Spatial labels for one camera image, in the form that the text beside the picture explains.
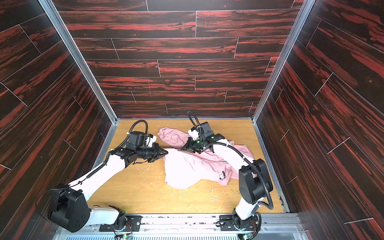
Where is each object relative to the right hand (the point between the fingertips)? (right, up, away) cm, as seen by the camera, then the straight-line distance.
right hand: (184, 147), depth 84 cm
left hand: (-8, -2, -5) cm, 10 cm away
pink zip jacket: (0, -12, -2) cm, 12 cm away
